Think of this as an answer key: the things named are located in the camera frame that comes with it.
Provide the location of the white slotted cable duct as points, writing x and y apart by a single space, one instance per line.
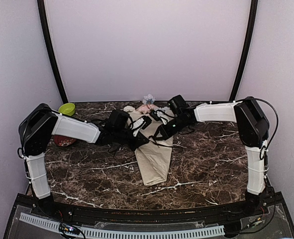
127 231

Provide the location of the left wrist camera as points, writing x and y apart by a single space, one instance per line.
139 124

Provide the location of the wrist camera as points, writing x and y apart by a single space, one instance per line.
139 124
159 115

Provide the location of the pink fake flower stem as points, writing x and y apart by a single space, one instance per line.
145 109

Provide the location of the white fake flower stem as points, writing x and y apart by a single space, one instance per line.
129 109

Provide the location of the peach wrapping paper sheet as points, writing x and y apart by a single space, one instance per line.
154 162

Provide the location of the black frame post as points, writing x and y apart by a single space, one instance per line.
245 50
50 50

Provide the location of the left black frame post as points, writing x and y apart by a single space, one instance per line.
50 50

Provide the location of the small circuit board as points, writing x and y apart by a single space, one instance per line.
68 230

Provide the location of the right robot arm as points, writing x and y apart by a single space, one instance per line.
253 128

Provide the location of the blue fake flower bunch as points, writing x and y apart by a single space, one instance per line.
148 99

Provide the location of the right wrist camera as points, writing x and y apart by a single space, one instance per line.
159 115

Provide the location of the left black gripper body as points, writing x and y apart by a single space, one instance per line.
120 134

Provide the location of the green plastic bowl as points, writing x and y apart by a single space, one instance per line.
67 109

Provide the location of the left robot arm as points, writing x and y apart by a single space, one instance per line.
38 128

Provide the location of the right black frame post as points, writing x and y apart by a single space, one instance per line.
245 50

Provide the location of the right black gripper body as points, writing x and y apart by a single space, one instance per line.
174 130

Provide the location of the black twine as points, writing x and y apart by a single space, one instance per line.
155 142

